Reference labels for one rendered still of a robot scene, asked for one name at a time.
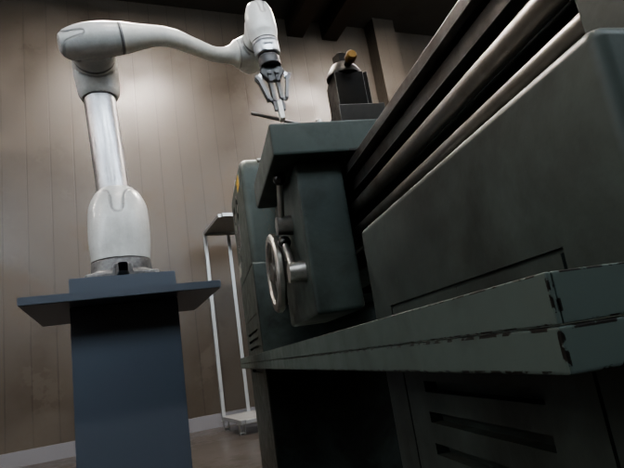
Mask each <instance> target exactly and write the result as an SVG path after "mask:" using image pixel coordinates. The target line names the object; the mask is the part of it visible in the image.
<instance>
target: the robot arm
mask: <svg viewBox="0 0 624 468"><path fill-rule="evenodd" d="M244 18H245V22H244V35H243V36H241V37H239V38H237V39H234V40H232V42H231V43H230V45H227V46H221V47H219V46H213V45H209V44H207V43H204V42H203V41H201V40H199V39H197V38H195V37H193V36H190V35H188V34H186V33H184V32H181V31H179V30H176V29H173V28H170V27H165V26H160V25H150V24H140V23H131V22H124V21H109V20H95V21H85V22H79V23H75V24H73V25H70V26H67V27H65V28H63V29H61V30H60V31H59V32H58V35H57V39H58V49H59V52H60V53H61V54H62V55H63V56H64V57H65V58H67V59H69V60H71V65H72V70H73V78H74V82H75V85H76V89H77V93H78V96H79V98H80V99H81V100H82V101H83V103H84V109H85V116H86V123H87V130H88V136H89V143H90V149H91V156H92V163H93V170H94V177H95V183H96V190H97V192H96V193H95V195H94V196H93V198H92V200H91V202H90V204H89V207H88V211H87V235H88V246H89V253H90V259H91V274H88V275H85V276H84V277H85V278H91V277H102V276H114V275H126V274H137V273H150V272H160V270H159V269H152V267H151V261H150V221H149V215H148V209H147V205H146V203H145V202H144V200H143V199H142V197H141V196H140V194H139V193H138V192H137V191H136V190H134V189H133V188H131V187H129V182H128V176H127V170H126V164H125V157H124V146H123V141H122V134H121V128H120V122H119V116H118V110H117V104H116V102H117V100H118V99H119V97H120V81H119V72H118V65H117V60H116V57H118V56H122V55H128V54H131V53H134V52H137V51H140V50H144V49H148V48H152V47H157V46H166V47H171V48H174V49H177V50H180V51H183V52H185V53H188V54H190V55H193V56H196V57H198V58H201V59H206V60H209V61H212V62H217V63H227V64H232V65H233V66H235V67H236V68H237V69H240V70H241V71H242V72H244V73H246V74H253V73H256V72H258V71H259V70H260V73H259V74H258V75H255V77H254V81H255V82H256V83H257V84H258V85H259V87H260V89H261V91H262V93H263V95H264V97H265V99H266V102H267V103H269V102H271V103H272V105H273V106H274V110H275V111H277V112H278V114H279V121H280V122H281V123H282V122H284V121H285V113H284V112H285V110H286V105H285V101H287V100H288V98H289V86H290V78H291V74H292V73H291V72H286V71H284V70H283V68H282V67H281V63H280V47H279V41H278V30H277V24H276V21H275V18H274V15H273V12H272V10H271V8H270V7H269V5H268V4H267V2H265V1H261V0H255V1H252V2H250V3H249V4H248V5H247V6H246V9H245V16H244ZM282 75H284V79H286V80H285V95H284V96H283V92H282V87H281V83H280V79H281V77H282ZM262 78H263V79H264V80H265V81H267V84H268V86H269V91H270V95H271V96H270V95H269V93H268V91H267V88H266V86H265V84H264V82H263V80H262ZM273 83H275V85H276V87H277V90H278V95H279V99H278V100H277V97H276V93H275V88H274V85H273Z"/></svg>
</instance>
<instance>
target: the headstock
mask: <svg viewBox="0 0 624 468"><path fill-rule="evenodd" d="M258 166H259V162H257V160H245V161H242V162H240V164H239V168H238V173H237V177H236V184H235V188H234V192H233V198H232V203H231V206H232V213H233V222H234V229H235V237H236V245H237V253H238V261H239V269H240V284H241V287H242V286H243V284H244V281H245V280H246V278H247V275H248V273H249V271H250V268H251V266H252V263H255V262H264V261H266V240H267V236H268V235H269V234H270V233H271V234H274V233H275V235H277V233H276V228H275V217H276V208H277V207H273V208H272V209H271V210H270V208H262V209H259V208H257V207H256V201H255V194H254V181H255V178H256V174H257V170H258ZM236 197H237V200H236ZM264 209H265V210H264ZM263 210H264V211H263ZM273 211H274V213H273ZM270 226H271V227H270ZM277 236H278V235H277ZM278 238H280V237H279V236H278Z"/></svg>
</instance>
